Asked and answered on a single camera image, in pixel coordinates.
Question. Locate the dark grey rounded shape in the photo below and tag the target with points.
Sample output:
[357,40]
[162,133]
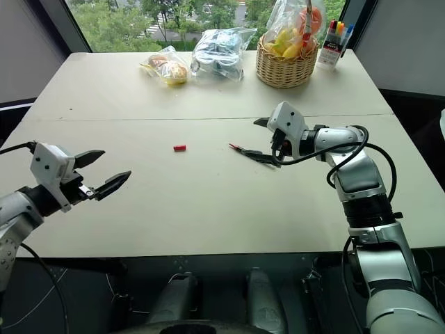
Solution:
[175,295]

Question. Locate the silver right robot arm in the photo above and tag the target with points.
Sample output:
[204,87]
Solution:
[365,181]

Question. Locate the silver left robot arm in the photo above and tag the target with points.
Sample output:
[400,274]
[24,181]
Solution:
[15,212]

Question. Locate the small red pen cap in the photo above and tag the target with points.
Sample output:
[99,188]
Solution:
[179,147]

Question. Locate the plastic bag of blue items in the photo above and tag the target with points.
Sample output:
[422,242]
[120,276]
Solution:
[219,52]

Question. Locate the box of markers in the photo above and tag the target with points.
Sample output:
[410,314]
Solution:
[330,48]

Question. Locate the orange capped marker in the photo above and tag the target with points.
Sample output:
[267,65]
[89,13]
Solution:
[341,28]

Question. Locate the white object at edge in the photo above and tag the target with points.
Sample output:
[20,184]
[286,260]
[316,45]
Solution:
[443,121]

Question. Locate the red-tipped pen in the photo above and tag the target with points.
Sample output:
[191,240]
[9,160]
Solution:
[235,146]

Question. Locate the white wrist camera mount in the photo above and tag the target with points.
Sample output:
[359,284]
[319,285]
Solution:
[286,120]
[48,163]

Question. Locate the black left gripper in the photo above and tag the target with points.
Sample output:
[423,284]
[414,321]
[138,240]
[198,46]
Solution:
[74,189]

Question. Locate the yellow capped marker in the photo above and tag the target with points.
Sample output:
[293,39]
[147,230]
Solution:
[336,28]

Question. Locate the plastic bag of bread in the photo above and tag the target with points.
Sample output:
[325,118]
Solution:
[168,67]

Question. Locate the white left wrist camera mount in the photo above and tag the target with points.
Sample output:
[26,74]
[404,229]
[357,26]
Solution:
[48,163]

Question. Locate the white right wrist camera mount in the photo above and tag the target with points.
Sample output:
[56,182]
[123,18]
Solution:
[286,120]

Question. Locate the dark curved robot base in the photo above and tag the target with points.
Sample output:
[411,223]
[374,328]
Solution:
[208,327]

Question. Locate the black table frame bracket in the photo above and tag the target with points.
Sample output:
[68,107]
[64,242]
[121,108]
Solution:
[316,295]

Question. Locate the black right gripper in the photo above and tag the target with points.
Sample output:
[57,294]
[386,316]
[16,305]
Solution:
[282,146]

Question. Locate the window with trees outside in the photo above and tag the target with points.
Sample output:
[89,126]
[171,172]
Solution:
[146,21]

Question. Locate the red capped marker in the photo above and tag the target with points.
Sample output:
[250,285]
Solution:
[331,27]

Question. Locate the plastic bag of toy fruit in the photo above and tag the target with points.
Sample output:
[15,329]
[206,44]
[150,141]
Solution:
[292,31]

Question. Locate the woven wicker basket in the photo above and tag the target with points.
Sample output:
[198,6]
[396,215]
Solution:
[285,69]

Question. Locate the blue capped marker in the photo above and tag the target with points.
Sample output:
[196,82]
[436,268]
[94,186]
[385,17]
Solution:
[349,30]

